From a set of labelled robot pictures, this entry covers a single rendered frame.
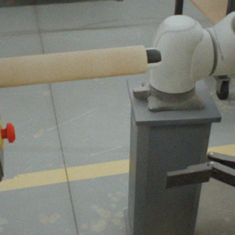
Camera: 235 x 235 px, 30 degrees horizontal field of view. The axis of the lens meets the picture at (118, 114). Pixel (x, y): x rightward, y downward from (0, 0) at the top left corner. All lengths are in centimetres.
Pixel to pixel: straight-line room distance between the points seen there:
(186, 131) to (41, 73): 100
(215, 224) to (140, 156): 65
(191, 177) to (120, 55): 25
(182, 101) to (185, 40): 21
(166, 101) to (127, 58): 93
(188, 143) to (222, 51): 32
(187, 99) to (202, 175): 78
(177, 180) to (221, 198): 149
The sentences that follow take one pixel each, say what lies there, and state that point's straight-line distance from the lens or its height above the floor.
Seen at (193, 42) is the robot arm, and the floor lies 93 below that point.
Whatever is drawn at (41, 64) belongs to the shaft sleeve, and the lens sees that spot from 47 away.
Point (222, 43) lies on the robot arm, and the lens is 138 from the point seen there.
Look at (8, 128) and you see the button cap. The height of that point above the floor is 99.
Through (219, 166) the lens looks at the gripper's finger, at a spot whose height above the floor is 105.
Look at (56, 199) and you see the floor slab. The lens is 209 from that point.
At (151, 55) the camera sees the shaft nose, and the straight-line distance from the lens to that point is 50.
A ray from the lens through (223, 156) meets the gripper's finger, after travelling 69.
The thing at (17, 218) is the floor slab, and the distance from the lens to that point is 204.
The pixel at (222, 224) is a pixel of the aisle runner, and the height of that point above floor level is 0.
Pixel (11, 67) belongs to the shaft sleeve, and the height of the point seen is 126.
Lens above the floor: 148
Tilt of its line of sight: 34 degrees down
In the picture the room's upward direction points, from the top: 1 degrees clockwise
